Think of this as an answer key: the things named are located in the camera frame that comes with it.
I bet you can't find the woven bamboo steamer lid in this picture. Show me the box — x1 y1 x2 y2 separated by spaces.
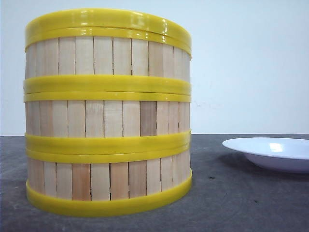
25 8 191 54

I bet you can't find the front bamboo steamer basket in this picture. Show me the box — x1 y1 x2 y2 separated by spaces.
26 146 192 217

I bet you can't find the white plate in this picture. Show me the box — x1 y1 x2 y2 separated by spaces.
222 137 309 174

